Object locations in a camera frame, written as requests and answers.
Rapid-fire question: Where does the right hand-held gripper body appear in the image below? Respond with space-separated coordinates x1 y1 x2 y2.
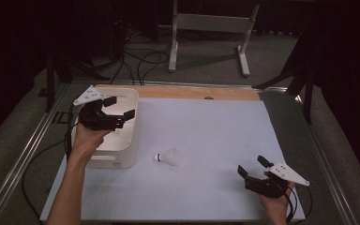
244 161 310 200

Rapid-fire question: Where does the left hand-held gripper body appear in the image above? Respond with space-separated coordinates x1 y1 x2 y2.
73 84 126 131

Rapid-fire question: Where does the white plastic bin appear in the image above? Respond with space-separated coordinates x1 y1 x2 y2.
70 86 140 170

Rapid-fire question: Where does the white feather shuttlecock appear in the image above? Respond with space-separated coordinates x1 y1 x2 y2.
154 147 180 167

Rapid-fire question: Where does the person's left hand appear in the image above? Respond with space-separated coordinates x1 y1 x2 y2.
68 122 113 161

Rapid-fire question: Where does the person's right hand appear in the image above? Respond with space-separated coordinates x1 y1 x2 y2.
258 183 296 225

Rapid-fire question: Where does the black rectangular floor plate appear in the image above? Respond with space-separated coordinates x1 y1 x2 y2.
52 112 75 125

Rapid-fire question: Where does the white table mat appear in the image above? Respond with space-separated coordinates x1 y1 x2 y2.
39 97 307 223

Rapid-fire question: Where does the black angled stand leg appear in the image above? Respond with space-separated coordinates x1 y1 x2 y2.
252 18 316 126

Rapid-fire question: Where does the black straight floor cable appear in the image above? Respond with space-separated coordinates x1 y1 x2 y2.
109 31 136 86

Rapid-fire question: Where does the black looped gripper cable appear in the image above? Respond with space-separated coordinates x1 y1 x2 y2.
284 181 313 225

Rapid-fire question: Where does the thick black gripper cable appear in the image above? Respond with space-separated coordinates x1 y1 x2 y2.
63 102 80 160

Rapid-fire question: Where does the aluminium floor rail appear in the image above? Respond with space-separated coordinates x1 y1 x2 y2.
293 93 359 225
0 83 70 225

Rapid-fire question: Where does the black looped floor cable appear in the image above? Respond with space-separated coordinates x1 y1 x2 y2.
136 50 171 86

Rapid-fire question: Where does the thin black floor cable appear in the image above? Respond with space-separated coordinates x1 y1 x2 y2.
21 139 68 221

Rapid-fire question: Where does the white metal stand frame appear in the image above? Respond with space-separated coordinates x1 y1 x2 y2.
168 0 261 78

